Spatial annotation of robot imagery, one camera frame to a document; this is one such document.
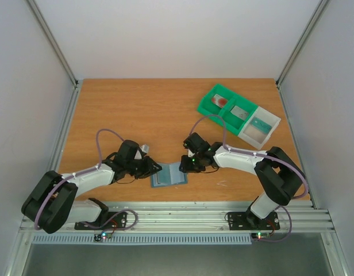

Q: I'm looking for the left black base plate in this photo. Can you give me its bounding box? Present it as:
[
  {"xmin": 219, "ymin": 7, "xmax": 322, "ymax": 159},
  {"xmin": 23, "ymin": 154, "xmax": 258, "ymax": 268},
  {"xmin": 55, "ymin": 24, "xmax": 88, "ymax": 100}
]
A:
[{"xmin": 74, "ymin": 212, "xmax": 128, "ymax": 231}]

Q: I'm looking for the green plastic bin middle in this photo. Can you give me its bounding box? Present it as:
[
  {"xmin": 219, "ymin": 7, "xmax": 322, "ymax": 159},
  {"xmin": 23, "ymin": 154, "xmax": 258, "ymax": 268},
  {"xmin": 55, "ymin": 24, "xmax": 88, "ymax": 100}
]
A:
[{"xmin": 216, "ymin": 95, "xmax": 259, "ymax": 136}]

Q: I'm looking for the grey card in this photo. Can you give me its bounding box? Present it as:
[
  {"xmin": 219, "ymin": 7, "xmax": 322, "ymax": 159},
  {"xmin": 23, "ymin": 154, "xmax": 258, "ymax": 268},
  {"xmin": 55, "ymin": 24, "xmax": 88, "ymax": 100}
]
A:
[{"xmin": 230, "ymin": 105, "xmax": 249, "ymax": 121}]

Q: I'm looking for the green plastic bin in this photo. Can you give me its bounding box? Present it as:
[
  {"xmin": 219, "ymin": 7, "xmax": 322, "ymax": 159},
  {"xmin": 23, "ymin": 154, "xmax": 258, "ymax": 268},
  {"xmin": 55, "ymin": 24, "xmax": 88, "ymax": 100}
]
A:
[
  {"xmin": 216, "ymin": 95, "xmax": 259, "ymax": 136},
  {"xmin": 197, "ymin": 84, "xmax": 237, "ymax": 120}
]

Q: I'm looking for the right small circuit board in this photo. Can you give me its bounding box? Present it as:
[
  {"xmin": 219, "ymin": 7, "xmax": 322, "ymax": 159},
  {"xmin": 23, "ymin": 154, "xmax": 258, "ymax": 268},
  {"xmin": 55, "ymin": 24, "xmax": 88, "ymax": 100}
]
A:
[{"xmin": 251, "ymin": 232, "xmax": 274, "ymax": 240}]

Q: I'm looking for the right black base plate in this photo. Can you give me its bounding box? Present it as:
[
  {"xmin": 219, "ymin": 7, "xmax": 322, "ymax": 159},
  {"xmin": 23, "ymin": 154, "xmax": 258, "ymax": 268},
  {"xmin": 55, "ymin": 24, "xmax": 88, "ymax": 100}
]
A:
[{"xmin": 225, "ymin": 212, "xmax": 280, "ymax": 231}]

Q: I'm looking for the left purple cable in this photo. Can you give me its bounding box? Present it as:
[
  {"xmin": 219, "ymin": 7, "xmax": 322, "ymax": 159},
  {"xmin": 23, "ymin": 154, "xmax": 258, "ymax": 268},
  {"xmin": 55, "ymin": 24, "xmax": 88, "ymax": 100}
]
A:
[{"xmin": 33, "ymin": 128, "xmax": 139, "ymax": 231}]

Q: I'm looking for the white plastic bin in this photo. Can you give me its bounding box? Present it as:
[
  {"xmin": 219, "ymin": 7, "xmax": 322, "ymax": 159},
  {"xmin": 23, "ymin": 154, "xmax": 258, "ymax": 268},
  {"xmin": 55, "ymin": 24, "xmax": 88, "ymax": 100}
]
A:
[{"xmin": 238, "ymin": 107, "xmax": 281, "ymax": 150}]

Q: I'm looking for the left aluminium corner post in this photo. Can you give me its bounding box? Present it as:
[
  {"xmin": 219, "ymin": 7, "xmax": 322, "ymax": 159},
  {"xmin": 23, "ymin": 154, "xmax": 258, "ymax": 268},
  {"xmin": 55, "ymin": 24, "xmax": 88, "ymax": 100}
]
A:
[{"xmin": 25, "ymin": 0, "xmax": 78, "ymax": 87}]

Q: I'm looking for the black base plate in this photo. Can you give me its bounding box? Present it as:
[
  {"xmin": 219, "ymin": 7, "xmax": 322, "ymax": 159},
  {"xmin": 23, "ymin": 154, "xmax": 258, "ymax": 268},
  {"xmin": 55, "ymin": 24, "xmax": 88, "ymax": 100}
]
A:
[
  {"xmin": 225, "ymin": 212, "xmax": 280, "ymax": 231},
  {"xmin": 74, "ymin": 212, "xmax": 128, "ymax": 231}
]

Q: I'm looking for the teal card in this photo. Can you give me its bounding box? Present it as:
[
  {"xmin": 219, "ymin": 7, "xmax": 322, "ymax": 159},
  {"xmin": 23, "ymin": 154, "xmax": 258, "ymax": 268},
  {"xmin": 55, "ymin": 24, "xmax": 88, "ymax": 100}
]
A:
[
  {"xmin": 250, "ymin": 117, "xmax": 272, "ymax": 135},
  {"xmin": 156, "ymin": 164, "xmax": 171, "ymax": 185}
]

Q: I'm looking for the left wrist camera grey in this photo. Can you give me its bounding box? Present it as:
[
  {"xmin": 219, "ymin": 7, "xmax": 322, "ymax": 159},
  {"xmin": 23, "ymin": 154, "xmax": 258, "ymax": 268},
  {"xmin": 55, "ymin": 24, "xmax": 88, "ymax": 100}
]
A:
[{"xmin": 140, "ymin": 144, "xmax": 149, "ymax": 154}]

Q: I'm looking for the right aluminium corner post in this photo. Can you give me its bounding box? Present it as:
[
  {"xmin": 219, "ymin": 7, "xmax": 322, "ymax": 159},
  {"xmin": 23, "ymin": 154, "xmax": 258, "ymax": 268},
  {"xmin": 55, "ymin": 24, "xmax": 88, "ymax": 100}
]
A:
[{"xmin": 275, "ymin": 0, "xmax": 330, "ymax": 89}]

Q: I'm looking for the red circle card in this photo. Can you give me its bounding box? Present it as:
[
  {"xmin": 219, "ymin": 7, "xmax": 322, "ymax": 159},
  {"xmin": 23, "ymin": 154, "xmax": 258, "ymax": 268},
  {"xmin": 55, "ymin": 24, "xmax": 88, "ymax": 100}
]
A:
[{"xmin": 211, "ymin": 94, "xmax": 228, "ymax": 108}]

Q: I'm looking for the aluminium corner post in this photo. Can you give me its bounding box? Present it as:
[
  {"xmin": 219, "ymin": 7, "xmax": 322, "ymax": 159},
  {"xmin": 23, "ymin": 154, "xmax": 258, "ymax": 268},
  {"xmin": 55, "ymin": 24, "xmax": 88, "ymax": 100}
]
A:
[
  {"xmin": 25, "ymin": 0, "xmax": 78, "ymax": 87},
  {"xmin": 275, "ymin": 0, "xmax": 330, "ymax": 89}
]

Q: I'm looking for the left small circuit board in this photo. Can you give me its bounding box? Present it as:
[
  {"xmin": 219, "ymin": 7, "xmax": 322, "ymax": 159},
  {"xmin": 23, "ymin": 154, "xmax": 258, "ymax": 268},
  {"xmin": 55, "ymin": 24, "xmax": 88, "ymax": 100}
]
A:
[{"xmin": 93, "ymin": 232, "xmax": 113, "ymax": 242}]

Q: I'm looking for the aluminium rail base frame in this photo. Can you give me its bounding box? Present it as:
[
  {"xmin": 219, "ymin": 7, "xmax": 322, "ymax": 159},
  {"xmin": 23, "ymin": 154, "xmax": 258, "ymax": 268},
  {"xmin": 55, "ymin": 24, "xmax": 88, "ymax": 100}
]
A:
[{"xmin": 9, "ymin": 78, "xmax": 349, "ymax": 275}]

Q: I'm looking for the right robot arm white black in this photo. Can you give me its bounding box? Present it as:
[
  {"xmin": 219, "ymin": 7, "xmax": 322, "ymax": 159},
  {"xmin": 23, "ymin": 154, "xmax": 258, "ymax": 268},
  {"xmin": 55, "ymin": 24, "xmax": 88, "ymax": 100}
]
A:
[{"xmin": 179, "ymin": 132, "xmax": 308, "ymax": 229}]

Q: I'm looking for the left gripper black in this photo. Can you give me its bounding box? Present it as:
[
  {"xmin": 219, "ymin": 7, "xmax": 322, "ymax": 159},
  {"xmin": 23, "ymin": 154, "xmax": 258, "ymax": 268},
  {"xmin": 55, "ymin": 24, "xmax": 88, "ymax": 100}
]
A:
[{"xmin": 126, "ymin": 156, "xmax": 163, "ymax": 179}]

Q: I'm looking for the small circuit board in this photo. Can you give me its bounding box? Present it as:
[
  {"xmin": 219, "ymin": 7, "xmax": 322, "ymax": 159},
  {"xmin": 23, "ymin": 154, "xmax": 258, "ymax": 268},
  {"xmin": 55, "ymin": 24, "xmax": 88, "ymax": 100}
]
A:
[
  {"xmin": 93, "ymin": 232, "xmax": 113, "ymax": 242},
  {"xmin": 251, "ymin": 232, "xmax": 274, "ymax": 240}
]

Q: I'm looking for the teal card holder wallet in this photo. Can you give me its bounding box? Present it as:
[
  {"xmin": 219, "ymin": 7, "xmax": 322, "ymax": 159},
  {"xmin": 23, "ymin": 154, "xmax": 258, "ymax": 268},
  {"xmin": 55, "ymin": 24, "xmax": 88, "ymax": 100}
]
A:
[{"xmin": 151, "ymin": 162, "xmax": 188, "ymax": 188}]

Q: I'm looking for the green plastic bin far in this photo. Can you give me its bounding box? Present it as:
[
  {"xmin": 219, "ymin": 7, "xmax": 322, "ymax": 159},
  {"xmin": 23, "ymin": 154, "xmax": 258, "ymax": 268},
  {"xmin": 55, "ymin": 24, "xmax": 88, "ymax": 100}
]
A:
[{"xmin": 197, "ymin": 84, "xmax": 237, "ymax": 120}]

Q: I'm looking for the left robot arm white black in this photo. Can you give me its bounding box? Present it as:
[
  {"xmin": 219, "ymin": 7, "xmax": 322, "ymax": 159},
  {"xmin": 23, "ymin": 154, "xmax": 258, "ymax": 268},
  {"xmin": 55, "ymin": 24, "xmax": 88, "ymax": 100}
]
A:
[{"xmin": 21, "ymin": 140, "xmax": 162, "ymax": 234}]

